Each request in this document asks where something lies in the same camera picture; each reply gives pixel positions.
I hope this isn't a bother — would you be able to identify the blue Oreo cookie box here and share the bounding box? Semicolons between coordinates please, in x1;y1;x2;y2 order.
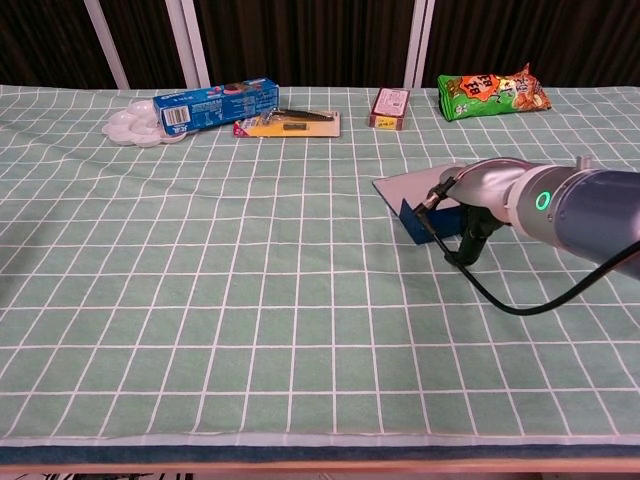
152;76;281;138

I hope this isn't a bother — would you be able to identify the black right hand cable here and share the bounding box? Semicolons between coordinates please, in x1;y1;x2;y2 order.
413;178;640;315

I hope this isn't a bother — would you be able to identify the white flower paint palette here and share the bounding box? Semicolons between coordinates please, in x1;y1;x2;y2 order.
101;98;185;149

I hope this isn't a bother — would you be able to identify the blue folding glasses case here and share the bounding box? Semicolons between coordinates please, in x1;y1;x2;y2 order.
372;163;470;246

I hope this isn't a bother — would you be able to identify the green orange snack bag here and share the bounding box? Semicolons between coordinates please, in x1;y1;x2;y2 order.
436;62;553;123

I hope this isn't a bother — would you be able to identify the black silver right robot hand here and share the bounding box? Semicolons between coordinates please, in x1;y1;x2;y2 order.
438;157;530;266

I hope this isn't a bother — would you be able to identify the wide double white post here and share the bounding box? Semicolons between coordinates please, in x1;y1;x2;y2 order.
164;0;212;89

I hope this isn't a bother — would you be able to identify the black pleated curtain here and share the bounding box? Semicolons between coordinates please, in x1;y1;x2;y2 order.
0;0;640;91

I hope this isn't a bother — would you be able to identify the green checkered tablecloth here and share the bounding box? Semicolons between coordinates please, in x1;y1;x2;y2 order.
0;83;640;449

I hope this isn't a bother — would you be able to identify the small brown red box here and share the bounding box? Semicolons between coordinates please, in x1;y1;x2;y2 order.
368;87;412;132

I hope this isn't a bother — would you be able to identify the dark blue under cloth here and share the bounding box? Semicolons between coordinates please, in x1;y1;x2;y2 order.
0;444;640;465

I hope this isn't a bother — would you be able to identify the razor on yellow card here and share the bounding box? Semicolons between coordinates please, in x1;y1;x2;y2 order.
232;108;342;139

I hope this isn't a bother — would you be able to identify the thin white partition post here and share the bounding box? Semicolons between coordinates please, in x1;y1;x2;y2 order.
82;0;132;90

